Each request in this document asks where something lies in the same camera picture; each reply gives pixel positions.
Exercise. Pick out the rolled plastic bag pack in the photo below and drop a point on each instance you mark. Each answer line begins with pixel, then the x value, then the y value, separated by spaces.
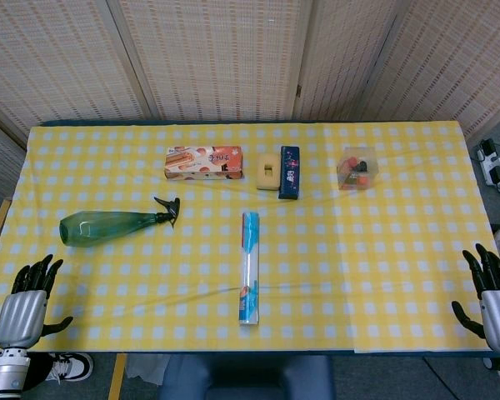
pixel 249 266

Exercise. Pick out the dark blue box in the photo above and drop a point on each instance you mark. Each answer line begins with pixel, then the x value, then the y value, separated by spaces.
pixel 289 171

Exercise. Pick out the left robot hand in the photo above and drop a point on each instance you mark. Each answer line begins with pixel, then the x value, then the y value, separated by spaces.
pixel 23 310

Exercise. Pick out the folding bamboo screen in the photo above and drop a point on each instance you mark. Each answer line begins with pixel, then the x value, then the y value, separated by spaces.
pixel 250 58

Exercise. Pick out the white black sneaker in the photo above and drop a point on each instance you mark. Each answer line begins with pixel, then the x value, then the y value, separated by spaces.
pixel 68 366

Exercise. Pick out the blue chair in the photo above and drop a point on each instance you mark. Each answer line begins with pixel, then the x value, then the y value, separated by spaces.
pixel 248 377

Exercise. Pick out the clear box with toys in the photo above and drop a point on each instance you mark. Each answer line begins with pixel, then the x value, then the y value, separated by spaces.
pixel 357 168

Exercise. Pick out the yellow sponge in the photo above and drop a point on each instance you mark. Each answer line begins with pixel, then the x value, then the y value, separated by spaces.
pixel 268 171

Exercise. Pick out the white power strip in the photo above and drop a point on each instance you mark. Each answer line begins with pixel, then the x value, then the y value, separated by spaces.
pixel 489 162

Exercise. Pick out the yellow checkered tablecloth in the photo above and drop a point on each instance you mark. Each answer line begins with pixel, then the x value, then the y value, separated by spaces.
pixel 316 258

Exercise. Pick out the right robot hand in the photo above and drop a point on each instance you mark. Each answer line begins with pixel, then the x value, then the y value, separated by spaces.
pixel 498 308

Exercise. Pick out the green spray bottle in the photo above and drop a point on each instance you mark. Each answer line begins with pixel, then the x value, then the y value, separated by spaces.
pixel 108 225

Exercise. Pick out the orange snack box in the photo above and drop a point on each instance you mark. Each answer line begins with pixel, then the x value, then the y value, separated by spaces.
pixel 204 162

